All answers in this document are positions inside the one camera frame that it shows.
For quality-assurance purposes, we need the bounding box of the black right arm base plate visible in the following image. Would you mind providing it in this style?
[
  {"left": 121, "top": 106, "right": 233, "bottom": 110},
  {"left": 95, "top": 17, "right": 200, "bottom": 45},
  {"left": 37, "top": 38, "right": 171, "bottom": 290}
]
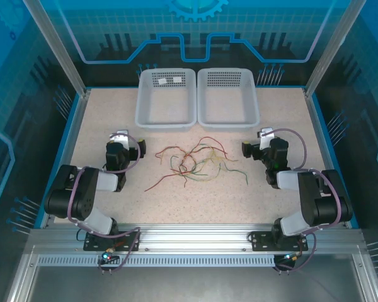
[{"left": 249, "top": 231, "right": 309, "bottom": 252}]

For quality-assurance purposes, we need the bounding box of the aluminium frame post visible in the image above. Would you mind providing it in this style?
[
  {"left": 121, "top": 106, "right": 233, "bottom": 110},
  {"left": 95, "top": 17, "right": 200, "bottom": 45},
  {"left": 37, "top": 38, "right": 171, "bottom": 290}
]
[
  {"left": 304, "top": 0, "right": 366, "bottom": 97},
  {"left": 21, "top": 0, "right": 91, "bottom": 97}
]

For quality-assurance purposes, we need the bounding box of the plain grey plastic basket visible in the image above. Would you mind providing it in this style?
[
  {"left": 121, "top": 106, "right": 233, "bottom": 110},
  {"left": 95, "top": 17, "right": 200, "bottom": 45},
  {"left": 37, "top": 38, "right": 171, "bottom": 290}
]
[{"left": 196, "top": 68, "right": 260, "bottom": 132}]

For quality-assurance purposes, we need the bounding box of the aluminium mounting rail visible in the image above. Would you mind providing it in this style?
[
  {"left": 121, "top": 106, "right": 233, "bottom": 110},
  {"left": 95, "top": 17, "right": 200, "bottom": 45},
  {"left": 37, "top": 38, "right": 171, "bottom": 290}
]
[{"left": 28, "top": 223, "right": 366, "bottom": 256}]

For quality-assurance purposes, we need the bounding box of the grey basket with white stickers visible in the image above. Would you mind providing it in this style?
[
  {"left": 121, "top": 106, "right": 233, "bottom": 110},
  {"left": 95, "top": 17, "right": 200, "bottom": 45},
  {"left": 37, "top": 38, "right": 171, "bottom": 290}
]
[{"left": 134, "top": 68, "right": 197, "bottom": 133}]

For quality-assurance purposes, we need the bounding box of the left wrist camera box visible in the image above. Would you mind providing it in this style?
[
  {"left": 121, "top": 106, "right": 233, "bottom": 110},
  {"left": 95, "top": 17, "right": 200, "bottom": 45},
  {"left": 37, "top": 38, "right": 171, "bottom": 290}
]
[{"left": 108, "top": 129, "right": 130, "bottom": 142}]

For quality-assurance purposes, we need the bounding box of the yellow-green cable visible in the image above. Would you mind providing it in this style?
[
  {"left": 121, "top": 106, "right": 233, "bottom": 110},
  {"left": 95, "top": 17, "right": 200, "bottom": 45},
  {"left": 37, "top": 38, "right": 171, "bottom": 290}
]
[
  {"left": 193, "top": 143, "right": 227, "bottom": 160},
  {"left": 169, "top": 154, "right": 210, "bottom": 185},
  {"left": 220, "top": 159, "right": 249, "bottom": 186},
  {"left": 195, "top": 147, "right": 240, "bottom": 183}
]

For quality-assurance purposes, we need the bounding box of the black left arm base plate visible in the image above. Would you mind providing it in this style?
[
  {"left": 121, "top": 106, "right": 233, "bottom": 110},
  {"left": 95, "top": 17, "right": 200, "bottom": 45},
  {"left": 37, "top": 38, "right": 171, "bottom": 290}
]
[{"left": 83, "top": 231, "right": 141, "bottom": 252}]

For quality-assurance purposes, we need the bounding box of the slotted grey cable duct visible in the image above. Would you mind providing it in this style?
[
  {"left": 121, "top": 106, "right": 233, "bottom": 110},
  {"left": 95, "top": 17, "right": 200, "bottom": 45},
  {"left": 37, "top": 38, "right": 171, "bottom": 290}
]
[{"left": 36, "top": 255, "right": 278, "bottom": 267}]

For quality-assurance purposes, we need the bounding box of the grey metal front panel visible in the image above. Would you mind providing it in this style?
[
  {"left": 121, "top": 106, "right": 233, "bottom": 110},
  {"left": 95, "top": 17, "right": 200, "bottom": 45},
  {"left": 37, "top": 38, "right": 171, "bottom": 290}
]
[{"left": 6, "top": 266, "right": 375, "bottom": 302}]

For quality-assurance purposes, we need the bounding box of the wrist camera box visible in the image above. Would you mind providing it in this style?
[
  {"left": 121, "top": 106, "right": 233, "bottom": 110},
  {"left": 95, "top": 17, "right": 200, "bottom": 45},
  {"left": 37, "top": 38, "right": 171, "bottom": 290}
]
[
  {"left": 256, "top": 126, "right": 274, "bottom": 150},
  {"left": 108, "top": 129, "right": 130, "bottom": 142}
]

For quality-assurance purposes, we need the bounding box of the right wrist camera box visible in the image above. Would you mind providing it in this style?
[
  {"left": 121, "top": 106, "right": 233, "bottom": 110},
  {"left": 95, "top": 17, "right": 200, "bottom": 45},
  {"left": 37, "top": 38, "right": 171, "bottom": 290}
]
[{"left": 256, "top": 126, "right": 274, "bottom": 150}]

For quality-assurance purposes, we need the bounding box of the small LED connector board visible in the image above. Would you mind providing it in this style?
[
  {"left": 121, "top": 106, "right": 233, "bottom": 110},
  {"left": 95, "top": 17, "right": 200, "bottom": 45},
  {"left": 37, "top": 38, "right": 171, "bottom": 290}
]
[
  {"left": 98, "top": 250, "right": 120, "bottom": 266},
  {"left": 275, "top": 251, "right": 303, "bottom": 265}
]

